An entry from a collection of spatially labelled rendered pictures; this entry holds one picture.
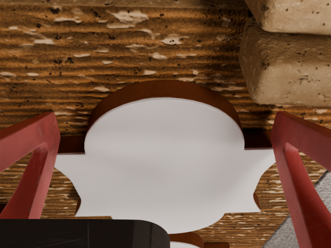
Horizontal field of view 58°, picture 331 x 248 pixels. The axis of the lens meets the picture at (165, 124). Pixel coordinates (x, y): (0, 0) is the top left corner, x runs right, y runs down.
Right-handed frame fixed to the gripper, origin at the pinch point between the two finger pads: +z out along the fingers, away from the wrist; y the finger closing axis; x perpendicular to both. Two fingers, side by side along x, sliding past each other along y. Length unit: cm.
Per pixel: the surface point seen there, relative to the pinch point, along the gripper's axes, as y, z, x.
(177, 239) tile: -0.9, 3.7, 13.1
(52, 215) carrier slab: 8.1, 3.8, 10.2
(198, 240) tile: -2.7, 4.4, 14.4
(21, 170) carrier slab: 8.0, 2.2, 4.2
